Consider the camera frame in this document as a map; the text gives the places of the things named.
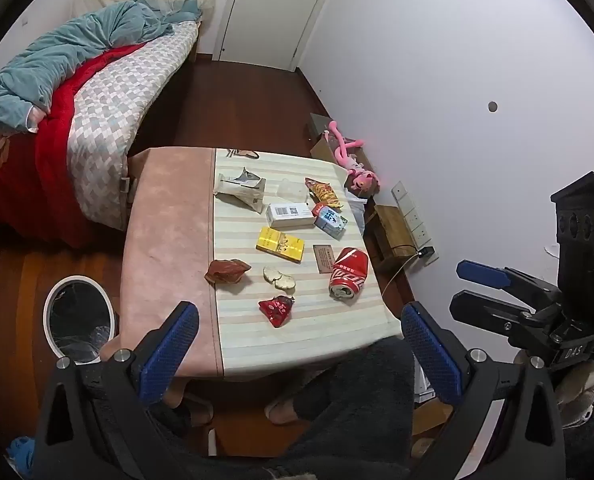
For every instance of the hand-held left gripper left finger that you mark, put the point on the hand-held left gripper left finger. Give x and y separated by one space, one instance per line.
171 350

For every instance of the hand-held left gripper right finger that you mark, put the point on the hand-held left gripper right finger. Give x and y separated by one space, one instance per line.
432 355

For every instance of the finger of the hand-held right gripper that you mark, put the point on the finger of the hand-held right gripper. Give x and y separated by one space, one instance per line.
477 310
482 272

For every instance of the red soda can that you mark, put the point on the red soda can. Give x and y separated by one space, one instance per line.
349 272

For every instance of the white round bin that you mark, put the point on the white round bin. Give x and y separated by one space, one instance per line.
47 317

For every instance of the blue white milk carton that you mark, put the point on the blue white milk carton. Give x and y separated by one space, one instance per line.
330 220

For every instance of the white tissue packet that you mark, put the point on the white tissue packet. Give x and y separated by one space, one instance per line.
239 191

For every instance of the clear plastic bag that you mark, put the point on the clear plastic bag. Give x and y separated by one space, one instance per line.
290 191

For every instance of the black charger plug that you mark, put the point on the black charger plug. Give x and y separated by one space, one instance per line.
425 251

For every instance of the pink slipper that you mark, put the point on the pink slipper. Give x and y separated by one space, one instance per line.
198 409
282 412

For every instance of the white power strip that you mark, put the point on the white power strip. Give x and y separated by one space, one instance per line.
413 220

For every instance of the person's dark fluffy pants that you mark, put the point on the person's dark fluffy pants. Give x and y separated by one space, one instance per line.
357 410

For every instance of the brown crumpled wrapper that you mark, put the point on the brown crumpled wrapper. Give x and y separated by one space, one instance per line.
227 271

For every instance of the black bin liner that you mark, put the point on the black bin liner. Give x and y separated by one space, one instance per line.
79 317

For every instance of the small wooden stool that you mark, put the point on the small wooden stool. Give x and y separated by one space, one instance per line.
392 232

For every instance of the red foil wrapper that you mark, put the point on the red foil wrapper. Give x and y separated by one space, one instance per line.
276 309

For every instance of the pale peel piece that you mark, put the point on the pale peel piece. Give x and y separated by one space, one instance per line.
287 285
271 273

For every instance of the striped table mat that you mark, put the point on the striped table mat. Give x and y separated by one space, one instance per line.
297 332

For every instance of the pink tablecloth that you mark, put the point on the pink tablecloth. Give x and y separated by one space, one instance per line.
167 220

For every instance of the small brown card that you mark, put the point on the small brown card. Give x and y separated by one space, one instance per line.
325 258

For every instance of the yellow flat box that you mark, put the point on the yellow flat box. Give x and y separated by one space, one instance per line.
279 245

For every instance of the pink plush toy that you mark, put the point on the pink plush toy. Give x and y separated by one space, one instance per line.
351 161

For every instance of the orange snack packet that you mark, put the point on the orange snack packet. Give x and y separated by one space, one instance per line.
323 193

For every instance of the white cardboard box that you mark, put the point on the white cardboard box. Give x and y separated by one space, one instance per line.
289 216

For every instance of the blue cloth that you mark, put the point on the blue cloth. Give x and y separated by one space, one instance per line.
19 449

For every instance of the brown cardboard box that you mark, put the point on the brown cardboard box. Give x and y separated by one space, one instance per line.
323 147

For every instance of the red blanket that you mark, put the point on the red blanket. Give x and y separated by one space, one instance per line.
32 170

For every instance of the checkered quilt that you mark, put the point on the checkered quilt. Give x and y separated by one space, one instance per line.
122 105

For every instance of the teal blanket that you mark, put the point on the teal blanket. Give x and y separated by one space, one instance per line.
77 45

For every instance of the white door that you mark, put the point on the white door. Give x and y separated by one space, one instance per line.
272 10

